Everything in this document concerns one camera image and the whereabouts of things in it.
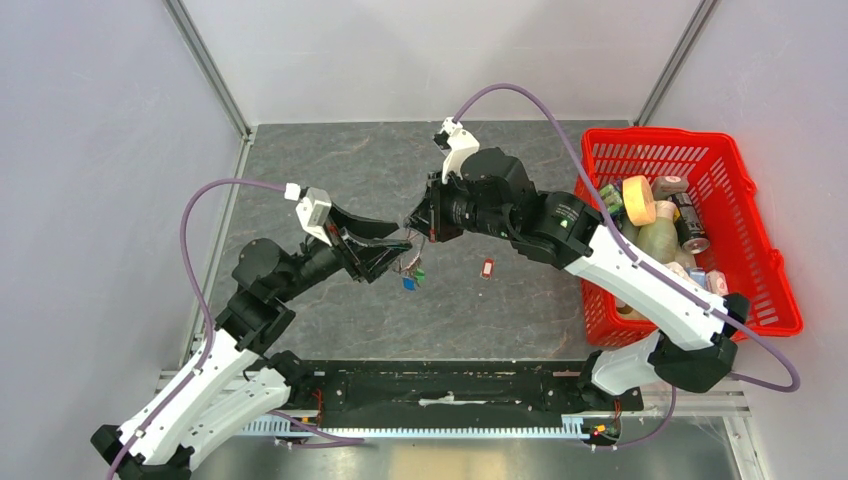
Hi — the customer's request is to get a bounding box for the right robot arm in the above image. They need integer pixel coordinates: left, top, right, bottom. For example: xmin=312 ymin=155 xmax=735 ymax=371
xmin=405 ymin=148 xmax=749 ymax=409

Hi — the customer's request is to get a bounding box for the blue key tag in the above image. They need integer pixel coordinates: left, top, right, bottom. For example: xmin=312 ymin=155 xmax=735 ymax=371
xmin=402 ymin=277 xmax=417 ymax=291

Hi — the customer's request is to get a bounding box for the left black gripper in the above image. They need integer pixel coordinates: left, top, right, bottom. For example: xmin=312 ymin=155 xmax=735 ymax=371
xmin=275 ymin=200 xmax=413 ymax=302

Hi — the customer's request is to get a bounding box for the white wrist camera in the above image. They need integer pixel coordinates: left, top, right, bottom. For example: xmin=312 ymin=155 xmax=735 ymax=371
xmin=433 ymin=116 xmax=480 ymax=184
xmin=284 ymin=183 xmax=333 ymax=246

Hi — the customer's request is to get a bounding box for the left aluminium frame post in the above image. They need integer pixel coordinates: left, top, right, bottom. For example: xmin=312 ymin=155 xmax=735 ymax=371
xmin=163 ymin=0 xmax=253 ymax=140

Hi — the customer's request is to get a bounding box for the black drink can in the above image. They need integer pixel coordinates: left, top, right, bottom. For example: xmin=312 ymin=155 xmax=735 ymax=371
xmin=669 ymin=192 xmax=711 ymax=255

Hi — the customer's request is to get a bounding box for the red plastic basket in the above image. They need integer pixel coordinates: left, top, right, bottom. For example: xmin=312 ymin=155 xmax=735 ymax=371
xmin=581 ymin=127 xmax=804 ymax=337

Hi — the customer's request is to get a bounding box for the red key tag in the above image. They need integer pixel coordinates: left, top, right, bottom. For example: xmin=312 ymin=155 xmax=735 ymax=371
xmin=480 ymin=258 xmax=495 ymax=279

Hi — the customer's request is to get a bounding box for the yellow tape roll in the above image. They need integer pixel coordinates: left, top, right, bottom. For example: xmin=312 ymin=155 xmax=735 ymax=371
xmin=622 ymin=175 xmax=656 ymax=227

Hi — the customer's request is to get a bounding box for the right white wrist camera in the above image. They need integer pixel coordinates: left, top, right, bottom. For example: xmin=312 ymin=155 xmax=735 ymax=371
xmin=433 ymin=116 xmax=480 ymax=184

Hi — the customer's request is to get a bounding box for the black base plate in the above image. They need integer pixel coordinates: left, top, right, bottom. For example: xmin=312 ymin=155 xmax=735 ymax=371
xmin=280 ymin=360 xmax=646 ymax=432

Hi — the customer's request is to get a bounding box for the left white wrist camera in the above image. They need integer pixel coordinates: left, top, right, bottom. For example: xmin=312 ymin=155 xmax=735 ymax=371
xmin=284 ymin=183 xmax=333 ymax=246

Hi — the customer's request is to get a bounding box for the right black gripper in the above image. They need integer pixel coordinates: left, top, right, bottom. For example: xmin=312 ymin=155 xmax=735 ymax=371
xmin=405 ymin=166 xmax=516 ymax=242

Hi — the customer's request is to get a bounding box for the aluminium frame post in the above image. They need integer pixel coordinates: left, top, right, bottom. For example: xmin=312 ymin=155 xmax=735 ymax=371
xmin=163 ymin=0 xmax=253 ymax=140
xmin=632 ymin=0 xmax=720 ymax=126

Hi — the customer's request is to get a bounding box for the green bottle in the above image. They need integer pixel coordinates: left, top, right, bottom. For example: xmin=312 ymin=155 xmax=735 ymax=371
xmin=636 ymin=217 xmax=678 ymax=264

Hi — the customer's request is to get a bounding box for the right aluminium frame post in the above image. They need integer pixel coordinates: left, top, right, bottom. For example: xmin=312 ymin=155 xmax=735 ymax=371
xmin=632 ymin=0 xmax=720 ymax=126

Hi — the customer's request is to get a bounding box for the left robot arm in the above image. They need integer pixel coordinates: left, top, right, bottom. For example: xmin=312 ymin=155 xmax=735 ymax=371
xmin=91 ymin=206 xmax=412 ymax=479

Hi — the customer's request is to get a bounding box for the metal keyring with keys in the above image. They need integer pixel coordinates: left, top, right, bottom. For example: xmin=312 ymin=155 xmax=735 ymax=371
xmin=392 ymin=229 xmax=428 ymax=290

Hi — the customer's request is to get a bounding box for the white crumpled bag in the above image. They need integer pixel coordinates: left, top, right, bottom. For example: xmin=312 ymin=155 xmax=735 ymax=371
xmin=665 ymin=261 xmax=710 ymax=291

